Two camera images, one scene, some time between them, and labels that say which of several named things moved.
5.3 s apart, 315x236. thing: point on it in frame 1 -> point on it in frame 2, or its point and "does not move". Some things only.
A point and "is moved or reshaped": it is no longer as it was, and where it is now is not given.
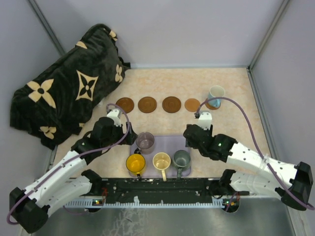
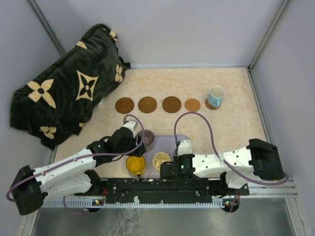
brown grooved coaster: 147,104 does not move
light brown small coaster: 208,105 does not move
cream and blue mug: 216,91 does not move
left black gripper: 127,132 -> 140,146
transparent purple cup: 145,142 is moved or reshaped
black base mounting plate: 145,191 does not move
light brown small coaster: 192,104 does not move
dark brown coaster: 171,104 does not move
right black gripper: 194,133 -> 166,169
